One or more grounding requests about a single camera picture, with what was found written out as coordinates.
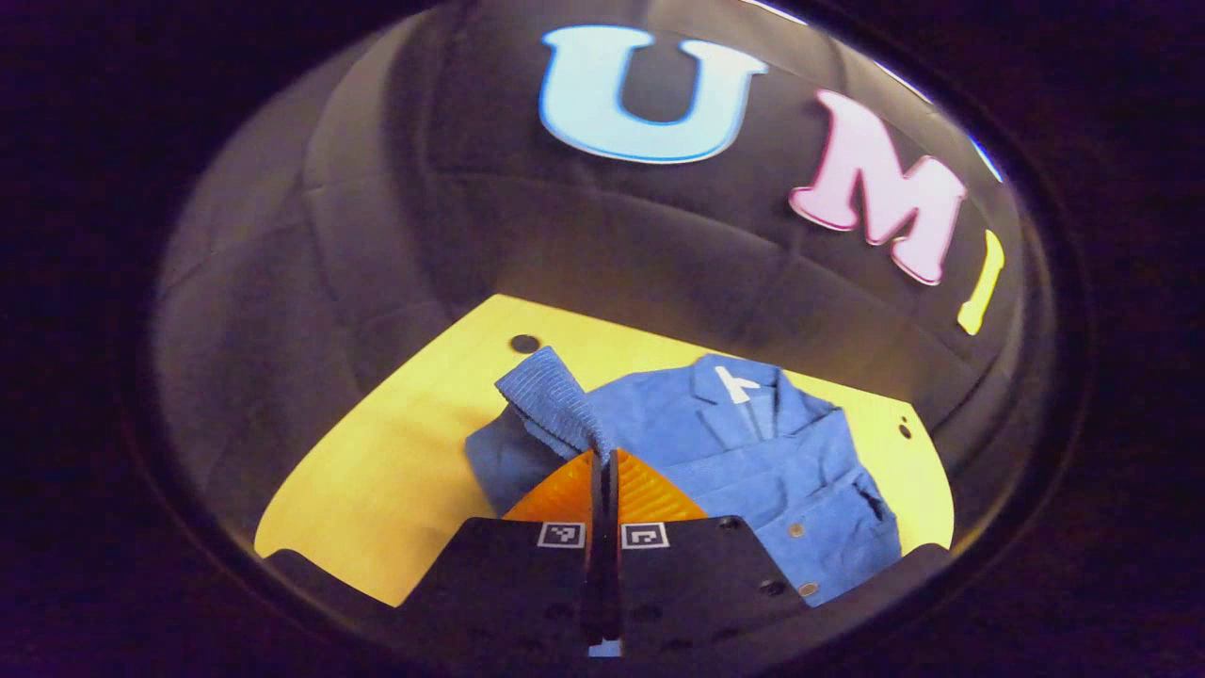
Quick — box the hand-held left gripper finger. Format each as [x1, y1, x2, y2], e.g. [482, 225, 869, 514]
[602, 447, 811, 655]
[400, 447, 603, 655]

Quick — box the blue corduroy jacket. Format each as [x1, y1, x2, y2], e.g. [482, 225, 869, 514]
[464, 346, 903, 657]

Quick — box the black backdrop cloth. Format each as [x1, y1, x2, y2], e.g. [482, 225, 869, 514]
[151, 0, 1032, 547]

